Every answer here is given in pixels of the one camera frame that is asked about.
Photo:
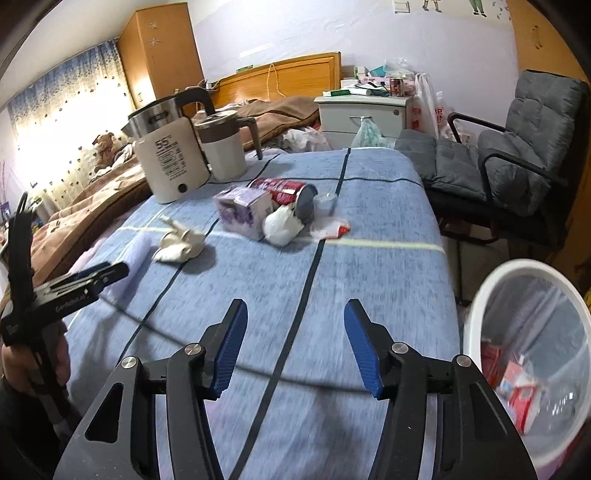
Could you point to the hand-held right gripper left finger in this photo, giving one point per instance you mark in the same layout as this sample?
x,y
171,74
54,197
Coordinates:
x,y
228,350

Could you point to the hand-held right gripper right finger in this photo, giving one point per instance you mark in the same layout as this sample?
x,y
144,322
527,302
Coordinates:
x,y
362,350

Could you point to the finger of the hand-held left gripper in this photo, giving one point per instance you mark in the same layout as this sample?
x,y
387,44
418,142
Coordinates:
x,y
92,270
113,274

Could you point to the white tissue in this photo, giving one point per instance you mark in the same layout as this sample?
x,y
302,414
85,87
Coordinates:
x,y
178,247

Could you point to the white mesh waste bin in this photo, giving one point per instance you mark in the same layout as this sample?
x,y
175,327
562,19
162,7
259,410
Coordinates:
x,y
475,300

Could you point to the white paper cup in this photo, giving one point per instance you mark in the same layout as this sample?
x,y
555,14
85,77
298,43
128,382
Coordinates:
x,y
281,226

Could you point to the purple drink carton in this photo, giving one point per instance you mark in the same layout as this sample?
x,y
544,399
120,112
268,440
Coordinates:
x,y
240,212

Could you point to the small grey cup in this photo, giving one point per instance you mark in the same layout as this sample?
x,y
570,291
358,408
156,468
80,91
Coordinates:
x,y
324,205

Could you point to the red drink carton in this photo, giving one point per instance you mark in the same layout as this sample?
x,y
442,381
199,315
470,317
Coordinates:
x,y
521,392

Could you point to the red cartoon drink can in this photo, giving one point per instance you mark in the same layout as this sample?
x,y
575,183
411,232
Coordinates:
x,y
286,191

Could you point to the person's left forearm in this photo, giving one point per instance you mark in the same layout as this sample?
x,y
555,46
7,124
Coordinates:
x,y
23,434

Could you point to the person's left hand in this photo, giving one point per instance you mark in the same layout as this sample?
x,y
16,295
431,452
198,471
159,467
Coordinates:
x,y
14,364

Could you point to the blue checked tablecloth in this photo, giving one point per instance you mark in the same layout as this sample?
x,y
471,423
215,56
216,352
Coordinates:
x,y
369,300

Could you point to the brown blanket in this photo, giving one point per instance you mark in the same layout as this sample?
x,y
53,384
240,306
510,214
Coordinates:
x,y
92,207

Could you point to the brown stuffed toy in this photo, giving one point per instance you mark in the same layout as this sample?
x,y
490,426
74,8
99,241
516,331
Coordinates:
x,y
108,150

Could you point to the white electric kettle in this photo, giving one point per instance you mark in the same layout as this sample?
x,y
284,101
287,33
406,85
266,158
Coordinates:
x,y
168,161

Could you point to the white mug with brown lid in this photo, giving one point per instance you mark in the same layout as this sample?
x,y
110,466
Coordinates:
x,y
224,154

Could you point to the blue white dotted curtain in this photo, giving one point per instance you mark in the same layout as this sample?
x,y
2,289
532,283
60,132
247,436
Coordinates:
x,y
60,106

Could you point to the green plastic bag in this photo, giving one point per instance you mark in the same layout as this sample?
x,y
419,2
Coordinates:
x,y
367,134

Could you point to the wooden wardrobe with star decals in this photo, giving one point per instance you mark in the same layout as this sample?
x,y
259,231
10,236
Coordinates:
x,y
157,60

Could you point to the white crumpled cloth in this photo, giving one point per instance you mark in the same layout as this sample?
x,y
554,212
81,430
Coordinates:
x,y
304,138

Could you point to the white nightstand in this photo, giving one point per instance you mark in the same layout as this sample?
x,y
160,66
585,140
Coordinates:
x,y
364,115

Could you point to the green flat packet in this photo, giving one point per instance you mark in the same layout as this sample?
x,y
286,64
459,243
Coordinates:
x,y
245,69

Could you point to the white red shopping bag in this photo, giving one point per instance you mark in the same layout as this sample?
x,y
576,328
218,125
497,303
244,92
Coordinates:
x,y
425,108

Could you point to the green white book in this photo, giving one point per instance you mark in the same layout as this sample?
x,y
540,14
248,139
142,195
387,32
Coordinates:
x,y
337,92

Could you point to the wooden headboard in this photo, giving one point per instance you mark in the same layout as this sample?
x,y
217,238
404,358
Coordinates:
x,y
300,78

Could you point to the grey quilted chair cushion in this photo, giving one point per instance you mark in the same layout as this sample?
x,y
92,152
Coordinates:
x,y
531,138

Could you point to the clear plastic bag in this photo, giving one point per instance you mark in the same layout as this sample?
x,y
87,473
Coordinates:
x,y
399,67

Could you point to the tall wooden wardrobe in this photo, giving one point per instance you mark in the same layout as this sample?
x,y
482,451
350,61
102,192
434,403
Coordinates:
x,y
535,32

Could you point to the black frame armchair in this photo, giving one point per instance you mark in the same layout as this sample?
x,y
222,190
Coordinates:
x,y
508,194

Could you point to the white wall switch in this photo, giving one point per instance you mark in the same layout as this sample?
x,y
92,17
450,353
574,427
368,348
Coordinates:
x,y
400,5

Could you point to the cartoon wall sticker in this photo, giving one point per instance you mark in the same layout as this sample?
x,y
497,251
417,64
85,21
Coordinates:
x,y
475,7

